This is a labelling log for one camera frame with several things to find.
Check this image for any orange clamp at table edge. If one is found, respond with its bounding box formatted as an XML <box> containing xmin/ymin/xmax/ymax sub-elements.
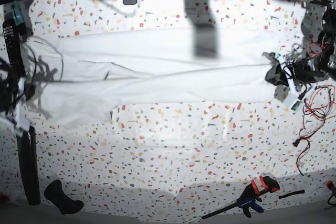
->
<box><xmin>326</xmin><ymin>180</ymin><xmax>336</xmax><ymax>206</ymax></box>

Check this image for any short black rod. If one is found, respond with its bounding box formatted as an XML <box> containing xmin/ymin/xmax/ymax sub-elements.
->
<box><xmin>278</xmin><ymin>190</ymin><xmax>305</xmax><ymax>199</ymax></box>

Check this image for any red and black wire bundle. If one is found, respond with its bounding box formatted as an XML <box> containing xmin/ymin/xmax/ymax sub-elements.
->
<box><xmin>292</xmin><ymin>84</ymin><xmax>336</xmax><ymax>177</ymax></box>

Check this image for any black TV remote control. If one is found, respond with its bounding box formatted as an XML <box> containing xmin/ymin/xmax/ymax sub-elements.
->
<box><xmin>3</xmin><ymin>19</ymin><xmax>26</xmax><ymax>77</ymax></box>

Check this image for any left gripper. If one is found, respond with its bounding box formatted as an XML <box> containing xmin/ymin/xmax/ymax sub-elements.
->
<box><xmin>265</xmin><ymin>54</ymin><xmax>328</xmax><ymax>110</ymax></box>

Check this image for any light blue box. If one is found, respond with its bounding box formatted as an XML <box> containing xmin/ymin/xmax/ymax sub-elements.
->
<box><xmin>10</xmin><ymin>1</ymin><xmax>27</xmax><ymax>36</ymax></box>

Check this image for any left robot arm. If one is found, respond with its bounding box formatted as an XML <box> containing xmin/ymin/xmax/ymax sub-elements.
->
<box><xmin>265</xmin><ymin>0</ymin><xmax>335</xmax><ymax>112</ymax></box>

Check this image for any long black cylindrical case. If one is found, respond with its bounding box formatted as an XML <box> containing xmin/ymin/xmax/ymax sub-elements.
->
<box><xmin>17</xmin><ymin>126</ymin><xmax>40</xmax><ymax>206</ymax></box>

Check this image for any black game controller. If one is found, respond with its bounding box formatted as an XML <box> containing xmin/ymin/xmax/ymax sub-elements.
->
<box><xmin>44</xmin><ymin>179</ymin><xmax>84</xmax><ymax>215</ymax></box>

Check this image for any white T-shirt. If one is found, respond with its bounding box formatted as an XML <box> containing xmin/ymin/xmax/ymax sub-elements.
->
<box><xmin>24</xmin><ymin>28</ymin><xmax>278</xmax><ymax>128</ymax></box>

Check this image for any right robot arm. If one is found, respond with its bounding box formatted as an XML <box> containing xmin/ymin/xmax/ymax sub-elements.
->
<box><xmin>1</xmin><ymin>59</ymin><xmax>30</xmax><ymax>137</ymax></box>

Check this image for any black and orange bar clamp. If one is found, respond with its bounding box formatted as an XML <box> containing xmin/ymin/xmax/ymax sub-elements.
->
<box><xmin>201</xmin><ymin>176</ymin><xmax>280</xmax><ymax>219</ymax></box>

